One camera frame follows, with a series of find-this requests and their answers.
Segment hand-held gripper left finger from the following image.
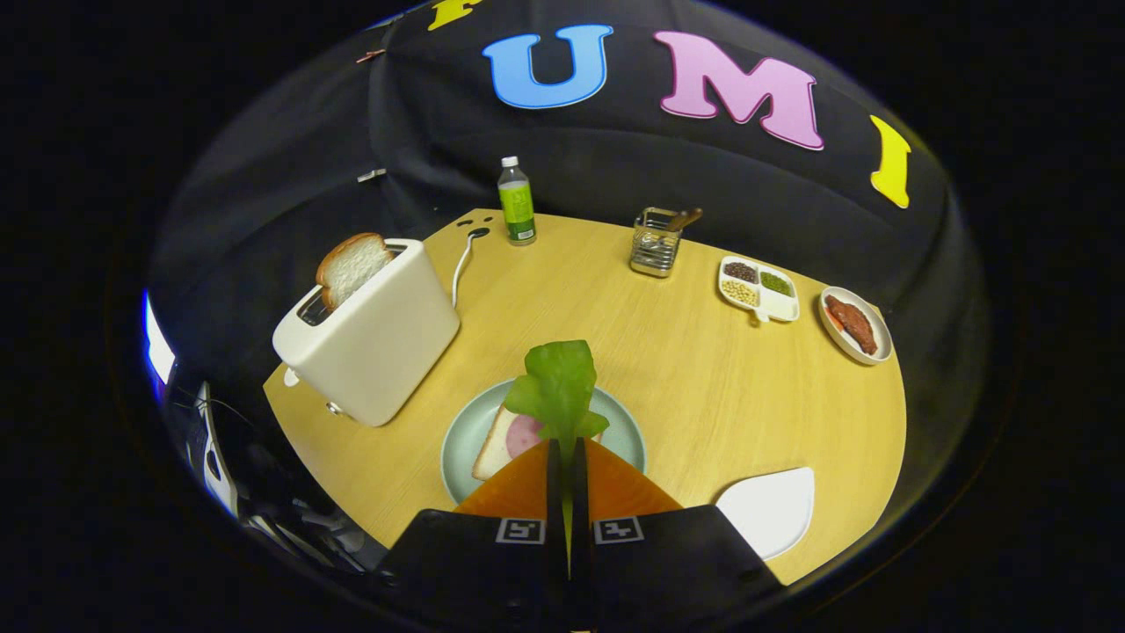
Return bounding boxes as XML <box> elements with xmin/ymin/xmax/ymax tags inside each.
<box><xmin>378</xmin><ymin>440</ymin><xmax>568</xmax><ymax>616</ymax></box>

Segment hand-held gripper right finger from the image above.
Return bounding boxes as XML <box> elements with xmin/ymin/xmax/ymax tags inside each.
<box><xmin>571</xmin><ymin>438</ymin><xmax>783</xmax><ymax>621</ymax></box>

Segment green lettuce leaf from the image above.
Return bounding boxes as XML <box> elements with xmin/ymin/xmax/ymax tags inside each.
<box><xmin>503</xmin><ymin>340</ymin><xmax>610</xmax><ymax>572</ymax></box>

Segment toasted bread slice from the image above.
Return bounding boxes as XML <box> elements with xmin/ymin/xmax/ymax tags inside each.
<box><xmin>316</xmin><ymin>233</ymin><xmax>395</xmax><ymax>310</ymax></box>

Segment pink ham slice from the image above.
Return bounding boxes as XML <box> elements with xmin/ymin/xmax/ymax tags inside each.
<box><xmin>507</xmin><ymin>415</ymin><xmax>544</xmax><ymax>458</ymax></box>

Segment white bread slice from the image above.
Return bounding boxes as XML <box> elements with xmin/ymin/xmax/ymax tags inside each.
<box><xmin>472</xmin><ymin>404</ymin><xmax>550</xmax><ymax>481</ymax></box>

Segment pale green round plate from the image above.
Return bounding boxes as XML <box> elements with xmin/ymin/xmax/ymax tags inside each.
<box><xmin>440</xmin><ymin>378</ymin><xmax>647</xmax><ymax>506</ymax></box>

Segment white rounded plate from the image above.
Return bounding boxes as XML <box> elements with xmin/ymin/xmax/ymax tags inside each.
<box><xmin>716</xmin><ymin>467</ymin><xmax>816</xmax><ymax>561</ymax></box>

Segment white toaster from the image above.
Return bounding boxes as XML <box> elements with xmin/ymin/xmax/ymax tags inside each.
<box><xmin>272</xmin><ymin>237</ymin><xmax>461</xmax><ymax>427</ymax></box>

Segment metal utensil holder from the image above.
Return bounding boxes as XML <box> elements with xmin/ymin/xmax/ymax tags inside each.
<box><xmin>629</xmin><ymin>207</ymin><xmax>684</xmax><ymax>279</ymax></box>

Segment white divided dish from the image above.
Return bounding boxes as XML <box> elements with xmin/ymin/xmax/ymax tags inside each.
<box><xmin>718</xmin><ymin>255</ymin><xmax>801</xmax><ymax>324</ymax></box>

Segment round white meat plate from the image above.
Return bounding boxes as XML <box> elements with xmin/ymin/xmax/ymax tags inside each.
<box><xmin>818</xmin><ymin>287</ymin><xmax>894</xmax><ymax>366</ymax></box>

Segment green label drink bottle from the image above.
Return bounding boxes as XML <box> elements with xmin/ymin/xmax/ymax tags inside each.
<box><xmin>497</xmin><ymin>156</ymin><xmax>537</xmax><ymax>246</ymax></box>

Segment red meat slice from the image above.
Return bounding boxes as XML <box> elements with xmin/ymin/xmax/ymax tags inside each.
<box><xmin>824</xmin><ymin>295</ymin><xmax>878</xmax><ymax>355</ymax></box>

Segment white angular device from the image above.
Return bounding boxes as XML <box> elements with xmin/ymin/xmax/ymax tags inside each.
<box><xmin>198</xmin><ymin>382</ymin><xmax>238</xmax><ymax>515</ymax></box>

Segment black backdrop cloth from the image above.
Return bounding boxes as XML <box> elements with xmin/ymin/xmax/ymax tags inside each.
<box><xmin>149</xmin><ymin>0</ymin><xmax>985</xmax><ymax>423</ymax></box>

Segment bright lit screen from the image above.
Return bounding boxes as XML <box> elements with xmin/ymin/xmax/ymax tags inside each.
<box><xmin>143</xmin><ymin>290</ymin><xmax>177</xmax><ymax>388</ymax></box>

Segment white toaster cable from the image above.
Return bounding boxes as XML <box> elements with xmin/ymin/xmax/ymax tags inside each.
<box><xmin>451</xmin><ymin>230</ymin><xmax>490</xmax><ymax>309</ymax></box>

